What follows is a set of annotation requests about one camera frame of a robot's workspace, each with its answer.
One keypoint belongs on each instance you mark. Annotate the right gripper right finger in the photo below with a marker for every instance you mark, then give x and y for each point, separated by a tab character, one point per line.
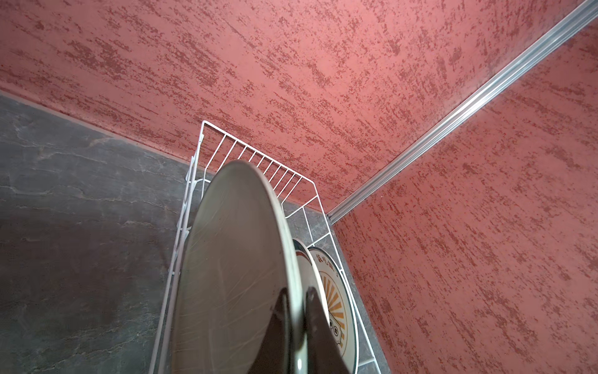
323	354

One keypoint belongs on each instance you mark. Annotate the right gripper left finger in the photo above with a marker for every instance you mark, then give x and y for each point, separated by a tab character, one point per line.
274	355

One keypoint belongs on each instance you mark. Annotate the white plate orange sunburst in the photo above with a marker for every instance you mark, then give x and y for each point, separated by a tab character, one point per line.
342	320

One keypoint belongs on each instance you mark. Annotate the plain grey ceramic plate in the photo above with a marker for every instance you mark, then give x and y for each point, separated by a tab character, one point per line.
239	256

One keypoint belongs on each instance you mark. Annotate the white plate green red rim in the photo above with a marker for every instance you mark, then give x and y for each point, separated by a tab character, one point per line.
310	277

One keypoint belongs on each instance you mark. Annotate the white wire dish rack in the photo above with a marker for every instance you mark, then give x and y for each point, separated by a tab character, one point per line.
302	208

